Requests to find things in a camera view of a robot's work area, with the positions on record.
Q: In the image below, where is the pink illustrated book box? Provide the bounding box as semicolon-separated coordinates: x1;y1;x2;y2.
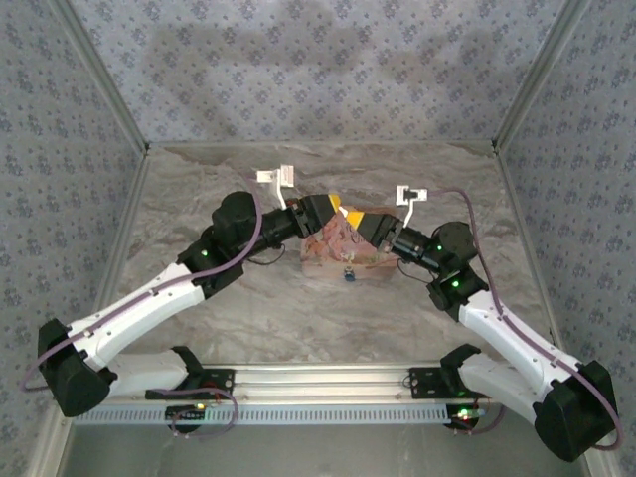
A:
300;203;399;285

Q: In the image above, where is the right black circuit board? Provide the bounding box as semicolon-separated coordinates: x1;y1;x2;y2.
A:
446;403;486;432

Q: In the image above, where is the black circuit board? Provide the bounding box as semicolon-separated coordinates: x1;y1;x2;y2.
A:
166;403;208;429
446;403;486;432

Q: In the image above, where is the left black circuit board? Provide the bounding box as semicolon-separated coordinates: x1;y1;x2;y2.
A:
166;403;208;429

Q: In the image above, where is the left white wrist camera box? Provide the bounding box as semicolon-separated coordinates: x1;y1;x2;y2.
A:
255;164;297;210

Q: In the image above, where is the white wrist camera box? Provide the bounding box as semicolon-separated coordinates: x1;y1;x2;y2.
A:
255;164;297;210
395;185;430;228

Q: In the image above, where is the aluminium back rail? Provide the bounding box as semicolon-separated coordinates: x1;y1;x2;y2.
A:
147;139;499;150

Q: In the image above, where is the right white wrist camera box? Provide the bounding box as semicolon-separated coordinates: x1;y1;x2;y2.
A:
395;185;430;228

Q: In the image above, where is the aluminium side rail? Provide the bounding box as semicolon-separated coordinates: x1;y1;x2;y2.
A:
496;148;560;349
96;148;153;324

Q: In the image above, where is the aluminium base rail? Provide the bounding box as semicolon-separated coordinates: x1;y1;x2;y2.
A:
103;364;538;404

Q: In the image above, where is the aluminium corner post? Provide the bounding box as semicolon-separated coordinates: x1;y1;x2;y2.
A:
49;0;151;155
490;0;593;155

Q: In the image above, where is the white slotted cable duct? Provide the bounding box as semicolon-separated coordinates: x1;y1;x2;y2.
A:
74;402;542;427

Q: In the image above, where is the aluminium frame leg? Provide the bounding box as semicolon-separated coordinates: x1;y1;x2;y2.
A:
581;455;623;477
25;414;77;477

